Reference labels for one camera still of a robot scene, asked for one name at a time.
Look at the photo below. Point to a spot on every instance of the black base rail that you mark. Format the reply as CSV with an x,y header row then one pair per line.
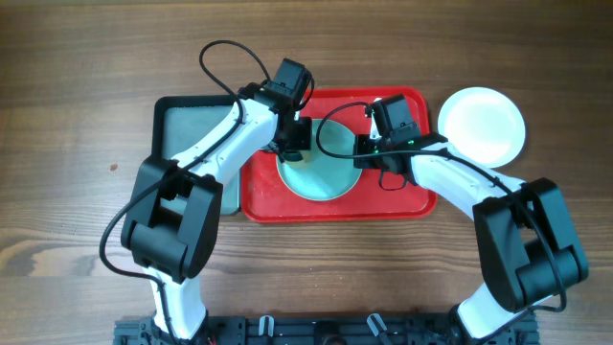
x,y
420,328

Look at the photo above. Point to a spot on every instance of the red plastic tray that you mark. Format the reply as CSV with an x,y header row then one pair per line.
x,y
264,198

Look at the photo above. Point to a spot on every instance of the white plate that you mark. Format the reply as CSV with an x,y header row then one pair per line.
x,y
484,125

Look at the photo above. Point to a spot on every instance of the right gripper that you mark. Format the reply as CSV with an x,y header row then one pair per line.
x,y
363,152

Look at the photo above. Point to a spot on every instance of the green yellow sponge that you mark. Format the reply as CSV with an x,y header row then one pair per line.
x,y
293,156

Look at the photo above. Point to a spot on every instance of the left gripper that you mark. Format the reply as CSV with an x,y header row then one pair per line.
x,y
294,144

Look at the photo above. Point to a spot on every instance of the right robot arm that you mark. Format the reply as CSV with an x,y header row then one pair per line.
x,y
529,249

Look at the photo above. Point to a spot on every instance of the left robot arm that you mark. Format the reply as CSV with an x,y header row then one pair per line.
x,y
172,217

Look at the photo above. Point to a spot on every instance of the light blue plate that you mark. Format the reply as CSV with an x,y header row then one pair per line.
x,y
321,177

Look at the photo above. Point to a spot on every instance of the black water tray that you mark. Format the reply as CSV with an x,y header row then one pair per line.
x,y
181,121

